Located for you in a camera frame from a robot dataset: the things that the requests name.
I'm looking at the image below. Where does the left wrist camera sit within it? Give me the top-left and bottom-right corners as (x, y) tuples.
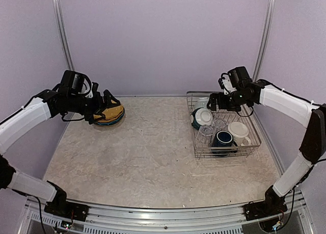
(58, 70), (100, 98)

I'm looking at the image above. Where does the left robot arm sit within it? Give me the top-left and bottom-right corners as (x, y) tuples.
(1, 88), (121, 216)

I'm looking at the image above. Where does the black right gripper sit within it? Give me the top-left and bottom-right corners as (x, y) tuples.
(207, 89), (251, 111)

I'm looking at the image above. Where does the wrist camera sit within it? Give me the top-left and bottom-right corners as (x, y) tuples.
(218, 66), (253, 95)
(58, 70), (100, 98)

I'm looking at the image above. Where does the left aluminium frame post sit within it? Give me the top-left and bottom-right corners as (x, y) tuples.
(52, 0), (75, 70)

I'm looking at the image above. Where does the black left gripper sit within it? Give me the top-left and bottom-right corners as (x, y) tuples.
(68, 89), (120, 124)

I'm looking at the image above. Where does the light green grid bowl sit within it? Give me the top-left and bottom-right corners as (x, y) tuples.
(194, 97), (209, 110)

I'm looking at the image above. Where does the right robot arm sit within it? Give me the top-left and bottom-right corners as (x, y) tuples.
(208, 77), (325, 219)

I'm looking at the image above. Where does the aluminium frame post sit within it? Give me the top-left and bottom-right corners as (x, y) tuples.
(52, 0), (75, 70)
(253, 0), (276, 81)

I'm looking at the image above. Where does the front aluminium rail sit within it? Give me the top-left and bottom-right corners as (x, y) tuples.
(24, 190), (306, 234)

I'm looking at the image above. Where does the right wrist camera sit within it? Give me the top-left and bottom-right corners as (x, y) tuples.
(218, 66), (253, 95)

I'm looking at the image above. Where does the clear drinking glass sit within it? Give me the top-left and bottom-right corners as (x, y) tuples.
(211, 118), (227, 133)
(195, 125), (214, 148)

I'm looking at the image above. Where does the wire metal dish rack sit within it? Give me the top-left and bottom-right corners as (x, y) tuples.
(192, 106), (261, 160)

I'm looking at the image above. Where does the white ceramic mug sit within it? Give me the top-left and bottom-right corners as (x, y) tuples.
(228, 122), (252, 146)

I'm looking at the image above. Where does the dark blue mug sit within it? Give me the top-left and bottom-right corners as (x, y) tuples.
(211, 131), (237, 147)

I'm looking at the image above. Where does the dark teal bowl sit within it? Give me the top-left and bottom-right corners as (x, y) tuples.
(190, 108), (213, 130)

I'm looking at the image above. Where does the right aluminium frame post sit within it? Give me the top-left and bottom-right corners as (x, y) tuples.
(253, 0), (276, 81)

